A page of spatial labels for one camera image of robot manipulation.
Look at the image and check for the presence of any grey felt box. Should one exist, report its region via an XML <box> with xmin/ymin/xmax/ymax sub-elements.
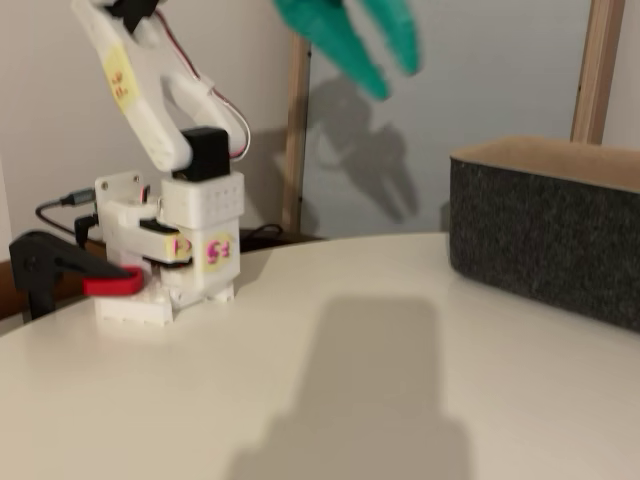
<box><xmin>448</xmin><ymin>133</ymin><xmax>640</xmax><ymax>334</ymax></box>

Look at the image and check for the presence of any frosted panel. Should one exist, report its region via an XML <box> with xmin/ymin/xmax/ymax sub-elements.
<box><xmin>299</xmin><ymin>0</ymin><xmax>595</xmax><ymax>240</ymax></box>

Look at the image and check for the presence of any dark brown chair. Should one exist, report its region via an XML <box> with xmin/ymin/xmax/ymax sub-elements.
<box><xmin>0</xmin><ymin>257</ymin><xmax>31</xmax><ymax>321</ymax></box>
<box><xmin>239</xmin><ymin>225</ymin><xmax>331</xmax><ymax>251</ymax></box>

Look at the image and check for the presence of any black clamp red pad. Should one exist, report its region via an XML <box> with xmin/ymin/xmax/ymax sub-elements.
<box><xmin>8</xmin><ymin>228</ymin><xmax>146</xmax><ymax>321</ymax></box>

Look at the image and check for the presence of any light wooden post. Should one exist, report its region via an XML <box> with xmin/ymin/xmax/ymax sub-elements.
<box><xmin>281</xmin><ymin>34</ymin><xmax>312</xmax><ymax>234</ymax></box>
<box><xmin>569</xmin><ymin>0</ymin><xmax>629</xmax><ymax>146</ymax></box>

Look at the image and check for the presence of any red white black servo cable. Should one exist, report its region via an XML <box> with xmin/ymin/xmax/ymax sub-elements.
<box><xmin>152</xmin><ymin>7</ymin><xmax>252</xmax><ymax>162</ymax></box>

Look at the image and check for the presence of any black power cable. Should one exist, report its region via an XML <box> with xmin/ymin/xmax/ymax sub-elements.
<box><xmin>239</xmin><ymin>223</ymin><xmax>286</xmax><ymax>241</ymax></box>

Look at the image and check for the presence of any black USB cable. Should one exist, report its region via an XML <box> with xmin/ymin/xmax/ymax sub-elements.
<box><xmin>34</xmin><ymin>187</ymin><xmax>101</xmax><ymax>246</ymax></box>

